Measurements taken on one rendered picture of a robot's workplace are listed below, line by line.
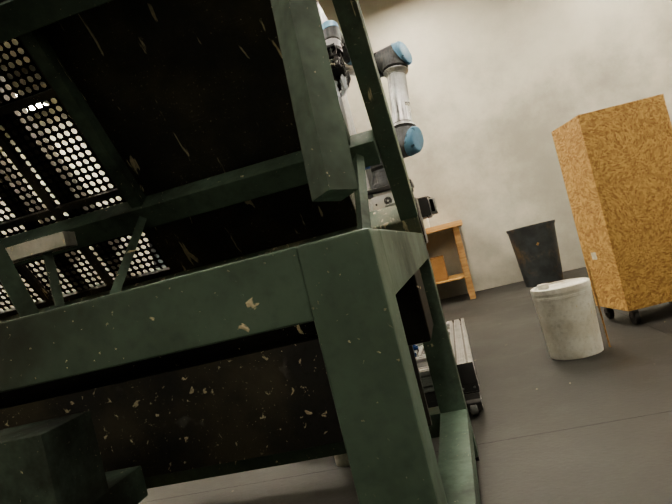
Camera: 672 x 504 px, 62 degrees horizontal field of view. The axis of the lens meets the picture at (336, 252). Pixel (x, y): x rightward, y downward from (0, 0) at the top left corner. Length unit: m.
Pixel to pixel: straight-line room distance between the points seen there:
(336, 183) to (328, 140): 0.06
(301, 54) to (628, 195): 3.03
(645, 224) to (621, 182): 0.27
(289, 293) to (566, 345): 2.53
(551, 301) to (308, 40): 2.46
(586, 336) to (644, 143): 1.22
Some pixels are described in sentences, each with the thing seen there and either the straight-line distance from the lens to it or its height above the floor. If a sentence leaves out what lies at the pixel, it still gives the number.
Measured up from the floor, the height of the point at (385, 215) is 0.88.
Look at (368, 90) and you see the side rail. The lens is 1.66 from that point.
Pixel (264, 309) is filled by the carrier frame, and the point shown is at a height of 0.73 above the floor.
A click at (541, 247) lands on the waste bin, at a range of 6.31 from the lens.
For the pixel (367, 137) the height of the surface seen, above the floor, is 1.10.
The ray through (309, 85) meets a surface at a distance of 0.71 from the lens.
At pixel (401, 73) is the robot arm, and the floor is 1.52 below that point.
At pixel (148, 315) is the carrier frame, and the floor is 0.75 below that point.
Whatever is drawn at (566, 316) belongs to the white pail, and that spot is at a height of 0.22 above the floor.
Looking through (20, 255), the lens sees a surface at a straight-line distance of 1.75.
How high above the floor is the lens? 0.76
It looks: 1 degrees up
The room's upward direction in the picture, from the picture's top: 14 degrees counter-clockwise
